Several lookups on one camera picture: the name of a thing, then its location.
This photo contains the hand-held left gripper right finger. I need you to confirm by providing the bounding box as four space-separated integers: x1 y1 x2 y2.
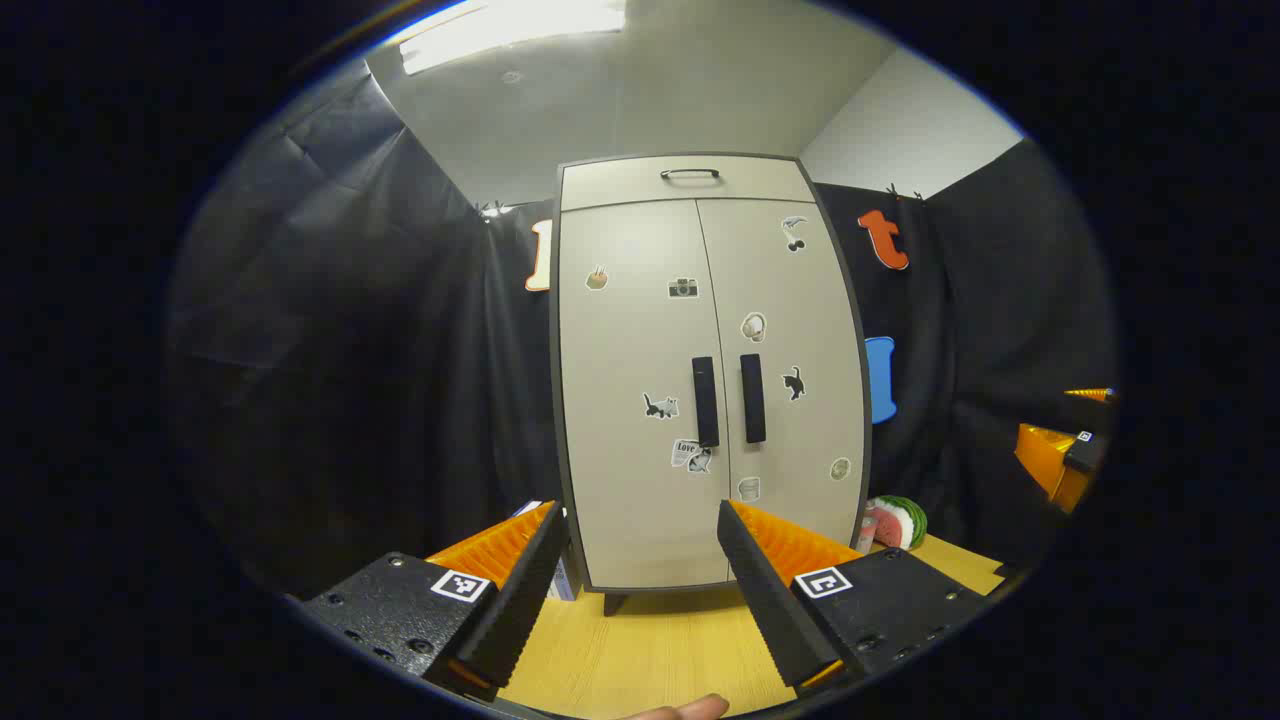
717 498 1006 691

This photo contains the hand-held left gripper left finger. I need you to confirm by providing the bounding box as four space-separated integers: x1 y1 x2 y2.
300 500 571 701

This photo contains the beige double-door shoe cabinet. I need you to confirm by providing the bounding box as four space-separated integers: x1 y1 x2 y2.
548 152 874 616

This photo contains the black door handle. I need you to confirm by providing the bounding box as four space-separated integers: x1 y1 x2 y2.
692 356 721 448
740 353 767 444

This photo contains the beige door with headphone sticker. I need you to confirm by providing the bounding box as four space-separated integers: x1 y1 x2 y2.
697 198 867 581

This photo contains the beige door with camera sticker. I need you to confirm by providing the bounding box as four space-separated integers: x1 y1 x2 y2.
558 198 731 591

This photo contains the beige cabinet drawer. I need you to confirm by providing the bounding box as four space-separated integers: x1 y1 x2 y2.
560 155 816 212

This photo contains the watermelon slice toy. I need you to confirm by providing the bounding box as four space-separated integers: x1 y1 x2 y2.
872 495 929 551

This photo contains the black backdrop cloth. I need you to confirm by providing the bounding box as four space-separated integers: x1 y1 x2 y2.
165 60 1116 601

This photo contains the ceiling light panel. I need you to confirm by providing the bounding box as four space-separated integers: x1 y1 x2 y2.
385 0 626 76

